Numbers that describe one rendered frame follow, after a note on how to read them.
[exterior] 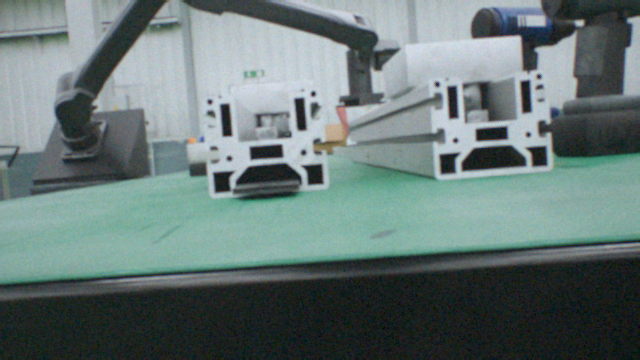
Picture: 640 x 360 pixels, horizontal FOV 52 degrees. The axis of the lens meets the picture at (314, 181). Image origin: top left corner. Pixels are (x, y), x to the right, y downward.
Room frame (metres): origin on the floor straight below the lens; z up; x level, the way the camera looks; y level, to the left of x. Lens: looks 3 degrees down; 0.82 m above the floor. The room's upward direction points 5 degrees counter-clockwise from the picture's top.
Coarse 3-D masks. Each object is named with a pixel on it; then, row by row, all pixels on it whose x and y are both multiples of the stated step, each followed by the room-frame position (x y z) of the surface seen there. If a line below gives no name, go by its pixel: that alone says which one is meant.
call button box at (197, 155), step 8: (192, 144) 1.18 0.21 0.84; (200, 144) 1.18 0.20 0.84; (192, 152) 1.18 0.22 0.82; (200, 152) 1.18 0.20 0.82; (208, 152) 1.18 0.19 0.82; (216, 152) 1.18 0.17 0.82; (192, 160) 1.18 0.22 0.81; (200, 160) 1.18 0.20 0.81; (192, 168) 1.18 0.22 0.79; (200, 168) 1.18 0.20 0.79
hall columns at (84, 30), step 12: (72, 0) 7.31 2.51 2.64; (84, 0) 7.31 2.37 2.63; (96, 0) 7.57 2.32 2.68; (72, 12) 7.32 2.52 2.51; (84, 12) 7.31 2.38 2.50; (96, 12) 7.57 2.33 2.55; (72, 24) 7.32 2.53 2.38; (84, 24) 7.31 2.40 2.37; (96, 24) 7.57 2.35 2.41; (72, 36) 7.32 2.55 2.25; (84, 36) 7.31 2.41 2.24; (96, 36) 7.57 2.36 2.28; (72, 48) 7.32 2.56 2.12; (84, 48) 7.31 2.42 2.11; (72, 60) 7.32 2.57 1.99; (108, 96) 7.58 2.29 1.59; (108, 108) 7.57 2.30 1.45
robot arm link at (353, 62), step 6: (348, 54) 1.53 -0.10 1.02; (354, 54) 1.52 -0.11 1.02; (372, 54) 1.54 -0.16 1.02; (348, 60) 1.53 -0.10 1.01; (354, 60) 1.52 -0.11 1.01; (360, 60) 1.51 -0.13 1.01; (366, 60) 1.52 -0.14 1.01; (372, 60) 1.55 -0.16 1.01; (348, 66) 1.53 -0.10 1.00; (354, 66) 1.52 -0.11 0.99; (360, 66) 1.51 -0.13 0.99; (366, 66) 1.52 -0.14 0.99; (372, 66) 1.55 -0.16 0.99; (360, 72) 1.52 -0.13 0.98
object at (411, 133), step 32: (416, 96) 0.61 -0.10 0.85; (448, 96) 0.58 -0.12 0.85; (512, 96) 0.56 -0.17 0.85; (384, 128) 0.83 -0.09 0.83; (416, 128) 0.62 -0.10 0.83; (448, 128) 0.55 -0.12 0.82; (480, 128) 0.63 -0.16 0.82; (512, 128) 0.55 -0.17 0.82; (352, 160) 1.33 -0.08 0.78; (384, 160) 0.86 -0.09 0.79; (416, 160) 0.63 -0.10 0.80; (448, 160) 0.58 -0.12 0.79; (480, 160) 0.69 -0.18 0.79; (512, 160) 0.59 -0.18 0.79; (544, 160) 0.56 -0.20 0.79
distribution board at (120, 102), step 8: (112, 96) 12.23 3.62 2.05; (120, 96) 12.23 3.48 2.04; (128, 96) 12.39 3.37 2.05; (112, 104) 12.24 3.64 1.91; (120, 104) 12.23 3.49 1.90; (128, 104) 12.35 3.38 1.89; (152, 120) 12.35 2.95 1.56; (152, 128) 12.35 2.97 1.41; (152, 152) 12.43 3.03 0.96; (152, 160) 12.42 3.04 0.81; (152, 168) 12.42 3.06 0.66
